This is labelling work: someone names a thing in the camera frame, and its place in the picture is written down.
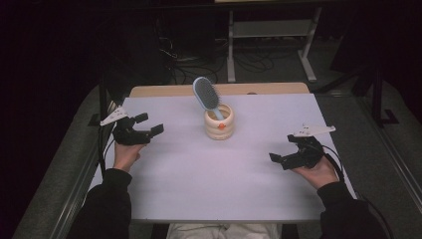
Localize white metal stand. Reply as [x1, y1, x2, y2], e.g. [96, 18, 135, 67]
[227, 7, 323, 84]

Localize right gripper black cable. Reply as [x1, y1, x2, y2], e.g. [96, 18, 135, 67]
[318, 143, 395, 239]

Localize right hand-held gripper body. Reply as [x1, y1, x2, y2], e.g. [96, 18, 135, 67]
[282, 123, 336, 171]

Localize person's right hand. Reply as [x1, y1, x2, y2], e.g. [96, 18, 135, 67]
[292, 154, 340, 190]

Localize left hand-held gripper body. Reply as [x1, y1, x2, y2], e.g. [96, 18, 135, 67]
[100, 106, 151, 146]

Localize light blue hairbrush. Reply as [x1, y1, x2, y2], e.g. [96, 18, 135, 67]
[192, 76, 226, 121]

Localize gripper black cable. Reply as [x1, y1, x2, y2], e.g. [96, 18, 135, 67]
[318, 143, 395, 239]
[97, 121, 117, 177]

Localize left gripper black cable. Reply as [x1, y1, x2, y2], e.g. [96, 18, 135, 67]
[97, 121, 117, 177]

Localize white table mat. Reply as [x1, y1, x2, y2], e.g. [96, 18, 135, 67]
[89, 93, 358, 222]

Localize person's left hand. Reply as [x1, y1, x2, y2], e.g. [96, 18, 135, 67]
[112, 141, 147, 173]

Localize black floor stand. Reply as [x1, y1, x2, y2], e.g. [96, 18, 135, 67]
[315, 63, 401, 128]

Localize person's legs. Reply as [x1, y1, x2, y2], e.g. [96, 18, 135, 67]
[165, 222, 284, 239]

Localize tangle of floor cables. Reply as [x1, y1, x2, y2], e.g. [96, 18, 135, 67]
[155, 19, 287, 86]

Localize cream duck-shaped cup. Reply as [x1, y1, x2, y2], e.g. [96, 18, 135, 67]
[203, 104, 235, 141]

